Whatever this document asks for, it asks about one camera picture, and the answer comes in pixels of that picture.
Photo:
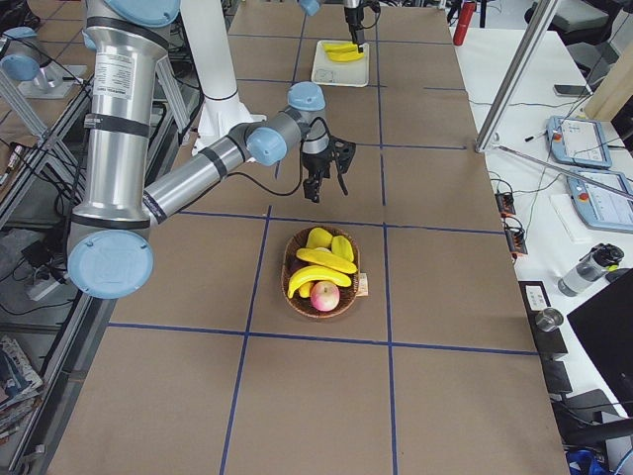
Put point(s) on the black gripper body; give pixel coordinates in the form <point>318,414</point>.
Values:
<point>352,18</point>
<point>315,164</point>

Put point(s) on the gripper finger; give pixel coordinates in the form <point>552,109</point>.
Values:
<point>323,173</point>
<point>358,40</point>
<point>312,190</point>

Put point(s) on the greenish yellow banana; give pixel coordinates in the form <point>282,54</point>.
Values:
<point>332,48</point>

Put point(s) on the large yellow banana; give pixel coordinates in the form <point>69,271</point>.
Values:
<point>326,259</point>

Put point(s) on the green yellow banana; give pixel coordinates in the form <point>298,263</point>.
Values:
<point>314,273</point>

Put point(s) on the brown wicker basket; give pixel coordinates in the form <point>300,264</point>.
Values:
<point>301,302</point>

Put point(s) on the white bear tray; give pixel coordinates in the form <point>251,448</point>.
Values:
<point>327,72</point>

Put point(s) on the yellow lemon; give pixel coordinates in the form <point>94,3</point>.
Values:
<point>319,237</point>

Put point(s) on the yellow mango fruit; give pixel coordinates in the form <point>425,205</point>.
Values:
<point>342,247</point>

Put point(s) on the red pink apple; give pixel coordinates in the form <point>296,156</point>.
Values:
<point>325,296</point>

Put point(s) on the red fire extinguisher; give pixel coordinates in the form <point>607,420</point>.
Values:
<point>466,11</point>

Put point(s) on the paper label tag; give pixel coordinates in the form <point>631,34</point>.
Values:
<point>363,287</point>

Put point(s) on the blue teach pendant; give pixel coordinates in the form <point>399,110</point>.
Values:
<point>598,208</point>
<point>578,142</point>

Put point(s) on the steel cup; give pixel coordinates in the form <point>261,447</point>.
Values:
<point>548,319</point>

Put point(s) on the grey water bottle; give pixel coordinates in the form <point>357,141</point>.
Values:
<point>601,259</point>

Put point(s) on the black monitor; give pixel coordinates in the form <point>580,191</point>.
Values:
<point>603,326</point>

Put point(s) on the aluminium frame post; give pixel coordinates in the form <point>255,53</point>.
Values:
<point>538,26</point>

